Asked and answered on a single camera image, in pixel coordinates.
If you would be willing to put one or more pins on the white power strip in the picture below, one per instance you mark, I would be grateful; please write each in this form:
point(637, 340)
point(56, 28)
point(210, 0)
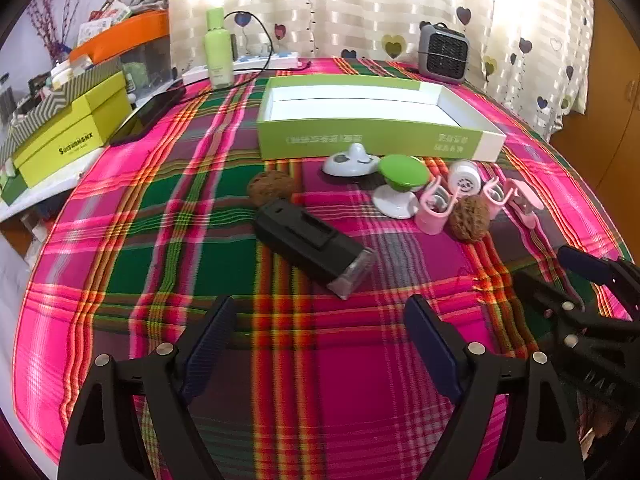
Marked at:
point(260, 62)

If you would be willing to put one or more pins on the black smartphone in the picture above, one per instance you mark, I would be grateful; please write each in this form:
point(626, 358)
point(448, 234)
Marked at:
point(145, 117)

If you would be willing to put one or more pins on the black bike light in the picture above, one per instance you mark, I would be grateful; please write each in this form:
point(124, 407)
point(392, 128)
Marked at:
point(300, 232)

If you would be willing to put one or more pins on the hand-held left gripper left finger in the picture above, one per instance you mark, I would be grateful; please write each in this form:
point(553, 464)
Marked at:
point(210, 345)

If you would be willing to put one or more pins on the pink plaid tablecloth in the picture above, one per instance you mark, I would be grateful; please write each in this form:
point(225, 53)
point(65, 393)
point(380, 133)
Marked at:
point(150, 240)

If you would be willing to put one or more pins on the brown walnut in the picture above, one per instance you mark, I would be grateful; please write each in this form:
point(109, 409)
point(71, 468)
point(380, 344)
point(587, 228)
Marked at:
point(470, 220)
point(271, 187)

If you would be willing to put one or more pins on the colourful printed packets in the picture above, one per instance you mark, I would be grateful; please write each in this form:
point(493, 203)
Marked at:
point(102, 20)

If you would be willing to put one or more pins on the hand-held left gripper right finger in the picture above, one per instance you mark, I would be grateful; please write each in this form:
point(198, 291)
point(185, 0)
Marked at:
point(435, 345)

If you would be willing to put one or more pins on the white panda face holder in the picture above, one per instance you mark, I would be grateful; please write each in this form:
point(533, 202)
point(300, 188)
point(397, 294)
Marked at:
point(345, 162)

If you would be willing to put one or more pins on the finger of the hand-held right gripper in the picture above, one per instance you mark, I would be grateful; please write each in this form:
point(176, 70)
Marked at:
point(545, 295)
point(582, 262)

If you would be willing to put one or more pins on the grey mini heater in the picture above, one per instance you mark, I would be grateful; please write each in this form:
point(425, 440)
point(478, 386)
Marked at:
point(442, 55)

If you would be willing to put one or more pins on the orange lidded storage bin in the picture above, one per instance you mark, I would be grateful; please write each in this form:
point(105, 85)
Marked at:
point(125, 30)

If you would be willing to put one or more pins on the green and white cardboard box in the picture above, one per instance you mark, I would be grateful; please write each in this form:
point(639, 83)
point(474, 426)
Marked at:
point(350, 137)

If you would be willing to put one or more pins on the yellow-green shoe box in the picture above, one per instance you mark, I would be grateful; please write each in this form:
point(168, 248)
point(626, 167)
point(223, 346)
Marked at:
point(65, 135)

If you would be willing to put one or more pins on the light green lotion bottle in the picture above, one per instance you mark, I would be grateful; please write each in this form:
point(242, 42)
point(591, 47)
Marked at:
point(218, 55)

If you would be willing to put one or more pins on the striped box lid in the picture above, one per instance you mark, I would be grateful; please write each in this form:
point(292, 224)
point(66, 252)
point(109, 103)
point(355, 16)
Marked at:
point(50, 102)

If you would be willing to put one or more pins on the pink clip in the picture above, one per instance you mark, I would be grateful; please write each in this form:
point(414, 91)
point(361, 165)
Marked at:
point(430, 215)
point(495, 200)
point(522, 197)

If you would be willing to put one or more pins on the white round cap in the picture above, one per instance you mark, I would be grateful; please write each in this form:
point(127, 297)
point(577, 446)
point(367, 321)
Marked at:
point(462, 180)

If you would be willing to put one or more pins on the green and white mushroom holder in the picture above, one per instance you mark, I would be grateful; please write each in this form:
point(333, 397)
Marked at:
point(402, 172)

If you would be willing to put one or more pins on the wooden cabinet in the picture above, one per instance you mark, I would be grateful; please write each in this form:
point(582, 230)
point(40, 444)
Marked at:
point(610, 110)

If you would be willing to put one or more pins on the heart-print curtain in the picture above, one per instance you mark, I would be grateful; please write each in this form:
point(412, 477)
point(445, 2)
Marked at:
point(375, 0)

